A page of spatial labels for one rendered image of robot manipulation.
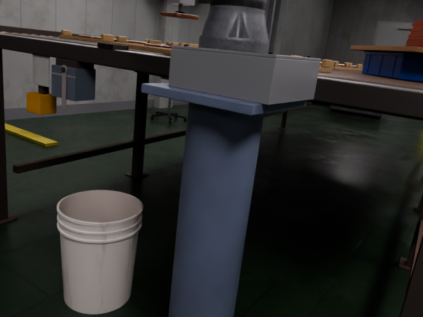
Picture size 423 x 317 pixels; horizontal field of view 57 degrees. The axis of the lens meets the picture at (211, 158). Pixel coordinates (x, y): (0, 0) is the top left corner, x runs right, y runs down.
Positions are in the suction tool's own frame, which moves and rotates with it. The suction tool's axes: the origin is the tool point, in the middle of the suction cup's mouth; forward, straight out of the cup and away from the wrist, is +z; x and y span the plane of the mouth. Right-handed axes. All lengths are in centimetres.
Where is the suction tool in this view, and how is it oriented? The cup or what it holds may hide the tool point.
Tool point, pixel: (179, 18)
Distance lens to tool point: 150.8
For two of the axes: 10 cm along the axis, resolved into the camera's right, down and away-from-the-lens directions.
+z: -1.1, 9.6, 2.7
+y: -6.0, -2.8, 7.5
